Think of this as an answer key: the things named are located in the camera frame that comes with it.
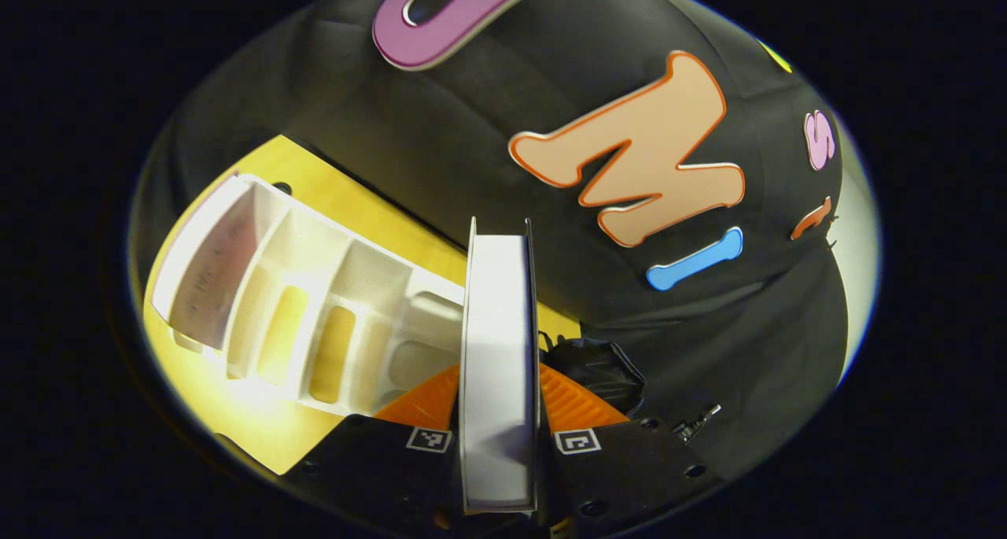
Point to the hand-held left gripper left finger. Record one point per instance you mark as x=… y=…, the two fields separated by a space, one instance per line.
x=378 y=468

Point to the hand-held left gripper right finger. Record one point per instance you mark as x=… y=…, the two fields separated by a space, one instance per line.
x=621 y=476

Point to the blue schoolbag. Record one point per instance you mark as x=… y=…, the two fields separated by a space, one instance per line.
x=598 y=374

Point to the book with dark photo cover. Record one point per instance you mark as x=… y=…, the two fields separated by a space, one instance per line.
x=499 y=350

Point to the white plastic bookshelf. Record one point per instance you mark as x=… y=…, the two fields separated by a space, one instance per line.
x=370 y=287

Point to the black backdrop cloth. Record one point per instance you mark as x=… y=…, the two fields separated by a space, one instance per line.
x=440 y=130

